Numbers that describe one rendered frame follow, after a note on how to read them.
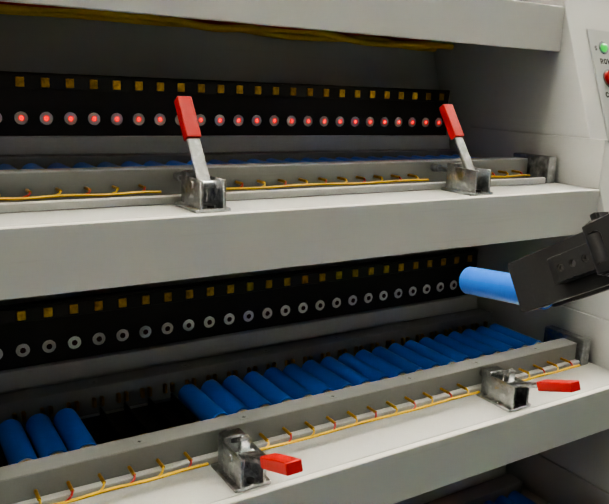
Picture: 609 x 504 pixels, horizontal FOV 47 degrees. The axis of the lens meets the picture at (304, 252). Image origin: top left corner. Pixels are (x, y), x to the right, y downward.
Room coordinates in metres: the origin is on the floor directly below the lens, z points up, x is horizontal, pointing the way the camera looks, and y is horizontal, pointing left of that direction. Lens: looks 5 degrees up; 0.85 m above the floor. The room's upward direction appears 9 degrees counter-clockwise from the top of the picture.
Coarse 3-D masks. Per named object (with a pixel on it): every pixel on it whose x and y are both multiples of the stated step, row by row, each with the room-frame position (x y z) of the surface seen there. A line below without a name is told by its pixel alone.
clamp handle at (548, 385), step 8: (512, 376) 0.64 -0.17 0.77; (512, 384) 0.63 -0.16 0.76; (520, 384) 0.62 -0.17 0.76; (528, 384) 0.62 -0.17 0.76; (536, 384) 0.61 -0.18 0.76; (544, 384) 0.60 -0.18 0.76; (552, 384) 0.59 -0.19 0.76; (560, 384) 0.59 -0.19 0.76; (568, 384) 0.58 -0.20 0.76; (576, 384) 0.58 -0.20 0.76
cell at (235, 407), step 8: (208, 384) 0.61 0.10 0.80; (216, 384) 0.61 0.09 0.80; (208, 392) 0.60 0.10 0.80; (216, 392) 0.60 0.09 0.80; (224, 392) 0.59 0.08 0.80; (216, 400) 0.59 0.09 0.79; (224, 400) 0.58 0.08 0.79; (232, 400) 0.58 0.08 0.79; (224, 408) 0.58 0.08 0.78; (232, 408) 0.57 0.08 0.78; (240, 408) 0.57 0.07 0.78; (248, 408) 0.57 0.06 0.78
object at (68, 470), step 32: (512, 352) 0.70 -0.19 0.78; (544, 352) 0.71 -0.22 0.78; (384, 384) 0.61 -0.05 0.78; (416, 384) 0.62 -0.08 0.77; (448, 384) 0.65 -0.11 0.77; (224, 416) 0.54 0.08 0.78; (256, 416) 0.55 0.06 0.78; (288, 416) 0.56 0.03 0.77; (320, 416) 0.57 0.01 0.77; (352, 416) 0.58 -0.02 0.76; (384, 416) 0.59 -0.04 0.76; (96, 448) 0.49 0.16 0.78; (128, 448) 0.49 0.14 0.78; (160, 448) 0.50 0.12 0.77; (192, 448) 0.52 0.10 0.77; (0, 480) 0.45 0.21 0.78; (32, 480) 0.46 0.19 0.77; (64, 480) 0.47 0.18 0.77; (96, 480) 0.48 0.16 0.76
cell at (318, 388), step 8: (288, 368) 0.65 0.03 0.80; (296, 368) 0.65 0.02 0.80; (296, 376) 0.64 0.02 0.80; (304, 376) 0.63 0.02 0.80; (312, 376) 0.63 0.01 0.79; (304, 384) 0.63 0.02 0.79; (312, 384) 0.62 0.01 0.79; (320, 384) 0.62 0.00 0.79; (312, 392) 0.62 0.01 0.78; (320, 392) 0.61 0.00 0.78
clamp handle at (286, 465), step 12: (240, 444) 0.50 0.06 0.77; (240, 456) 0.50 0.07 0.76; (252, 456) 0.48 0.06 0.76; (264, 456) 0.47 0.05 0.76; (276, 456) 0.46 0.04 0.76; (288, 456) 0.46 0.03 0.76; (264, 468) 0.46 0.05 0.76; (276, 468) 0.45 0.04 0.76; (288, 468) 0.44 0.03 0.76; (300, 468) 0.44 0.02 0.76
